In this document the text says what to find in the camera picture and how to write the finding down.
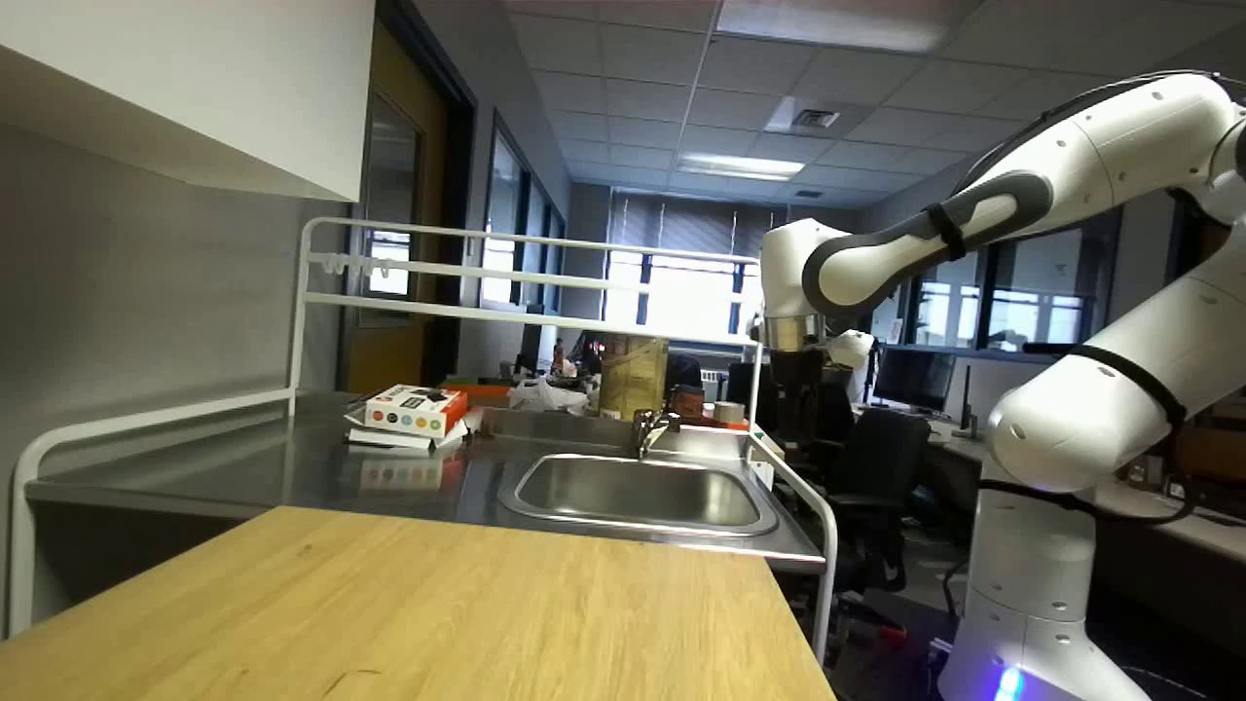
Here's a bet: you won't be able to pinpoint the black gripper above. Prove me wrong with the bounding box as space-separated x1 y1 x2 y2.
771 352 855 445

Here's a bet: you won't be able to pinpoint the colourful white box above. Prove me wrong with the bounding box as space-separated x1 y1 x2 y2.
364 384 472 436

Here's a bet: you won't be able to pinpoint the white upper cabinet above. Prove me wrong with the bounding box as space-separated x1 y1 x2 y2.
0 0 379 204

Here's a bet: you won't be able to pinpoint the stainless steel sink basin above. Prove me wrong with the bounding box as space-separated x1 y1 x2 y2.
498 453 777 540

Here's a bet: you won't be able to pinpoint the small metal faucet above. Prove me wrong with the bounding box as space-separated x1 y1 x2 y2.
634 411 683 461

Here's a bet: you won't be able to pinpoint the computer monitor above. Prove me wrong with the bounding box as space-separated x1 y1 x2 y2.
871 348 953 411

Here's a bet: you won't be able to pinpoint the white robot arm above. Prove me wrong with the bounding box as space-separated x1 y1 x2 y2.
758 71 1246 701

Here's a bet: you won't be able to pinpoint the black office chair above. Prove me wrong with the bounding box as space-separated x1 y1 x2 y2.
826 410 932 592

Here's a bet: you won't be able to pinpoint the stacked white papers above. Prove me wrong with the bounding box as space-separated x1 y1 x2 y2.
342 410 474 455

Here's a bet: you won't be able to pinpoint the white metal rack frame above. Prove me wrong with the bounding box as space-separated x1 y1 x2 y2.
4 215 842 662

